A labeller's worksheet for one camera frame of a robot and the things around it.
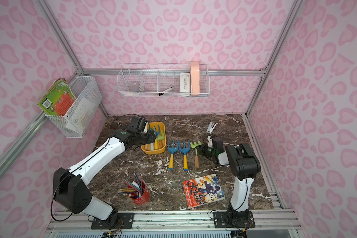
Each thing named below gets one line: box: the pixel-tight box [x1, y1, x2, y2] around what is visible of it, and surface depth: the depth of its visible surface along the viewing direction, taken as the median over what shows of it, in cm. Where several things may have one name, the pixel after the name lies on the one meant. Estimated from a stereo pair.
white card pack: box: [179, 72, 191, 93], surface depth 94 cm
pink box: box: [190, 60, 200, 94], surface depth 86 cm
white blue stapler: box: [206, 120, 219, 135], surface depth 112 cm
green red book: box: [37, 77, 77, 116], surface depth 73 cm
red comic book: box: [182, 173, 226, 209], surface depth 83 cm
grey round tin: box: [128, 82, 139, 92], surface depth 98 cm
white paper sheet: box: [64, 97, 96, 133], surface depth 86 cm
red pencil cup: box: [127, 179, 151, 205], surface depth 77 cm
